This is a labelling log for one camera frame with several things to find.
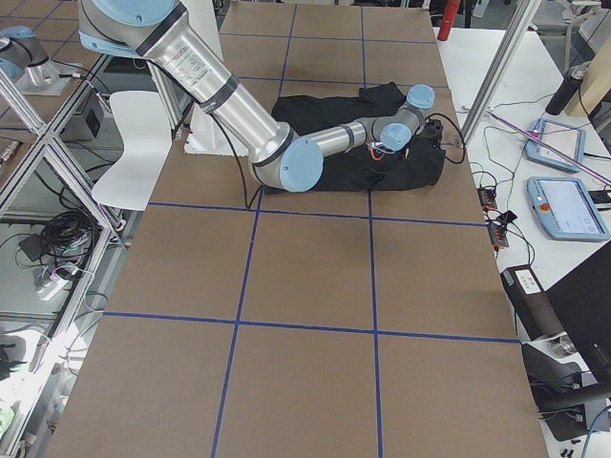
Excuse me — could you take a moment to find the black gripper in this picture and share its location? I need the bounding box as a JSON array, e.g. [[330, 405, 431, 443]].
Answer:
[[421, 119, 444, 149]]

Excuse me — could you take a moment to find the black water bottle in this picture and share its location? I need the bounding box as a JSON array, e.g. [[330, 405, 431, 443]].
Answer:
[[545, 65, 587, 115]]

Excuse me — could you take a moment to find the teach pendant tablet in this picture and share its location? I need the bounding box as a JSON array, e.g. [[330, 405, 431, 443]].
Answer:
[[526, 177, 610, 241], [526, 118, 585, 173]]

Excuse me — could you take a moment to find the red cylinder bottle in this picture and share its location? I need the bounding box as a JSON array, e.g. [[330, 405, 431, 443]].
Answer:
[[437, 0, 460, 41]]

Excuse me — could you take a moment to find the white plastic chair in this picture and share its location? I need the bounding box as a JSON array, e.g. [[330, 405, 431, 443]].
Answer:
[[92, 91, 172, 211]]

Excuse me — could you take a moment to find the black graphic t-shirt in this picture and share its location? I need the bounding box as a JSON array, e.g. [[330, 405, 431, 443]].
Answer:
[[271, 82, 446, 192]]

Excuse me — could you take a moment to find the reacher grabber stick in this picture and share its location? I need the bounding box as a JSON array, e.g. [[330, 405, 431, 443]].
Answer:
[[485, 110, 611, 184]]

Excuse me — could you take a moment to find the aluminium frame post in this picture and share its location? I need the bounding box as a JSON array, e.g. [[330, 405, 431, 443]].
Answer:
[[462, 0, 541, 146]]

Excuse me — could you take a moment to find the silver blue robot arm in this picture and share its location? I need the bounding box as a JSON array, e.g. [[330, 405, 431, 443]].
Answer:
[[78, 1, 435, 192], [1, 26, 59, 87]]

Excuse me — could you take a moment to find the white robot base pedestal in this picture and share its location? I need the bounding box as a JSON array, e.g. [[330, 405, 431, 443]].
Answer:
[[183, 0, 247, 156]]

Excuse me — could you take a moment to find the near teach pendant tablet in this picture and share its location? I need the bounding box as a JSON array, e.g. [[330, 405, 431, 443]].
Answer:
[[526, 177, 610, 241]]

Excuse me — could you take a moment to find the far teach pendant tablet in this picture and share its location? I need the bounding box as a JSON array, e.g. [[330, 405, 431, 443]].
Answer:
[[526, 118, 585, 173]]

